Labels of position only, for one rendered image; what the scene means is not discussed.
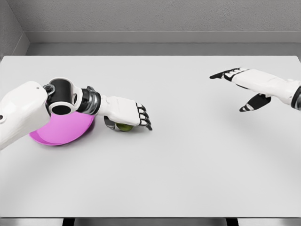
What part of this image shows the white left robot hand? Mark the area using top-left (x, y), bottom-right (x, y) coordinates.
top-left (103, 96), bottom-right (153, 133)

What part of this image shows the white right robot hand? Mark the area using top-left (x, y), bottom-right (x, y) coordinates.
top-left (209, 68), bottom-right (280, 113)

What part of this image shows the green apple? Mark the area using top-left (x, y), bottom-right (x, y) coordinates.
top-left (117, 123), bottom-right (133, 132)

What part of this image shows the pink plate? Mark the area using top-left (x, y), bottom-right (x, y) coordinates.
top-left (29, 111), bottom-right (96, 146)

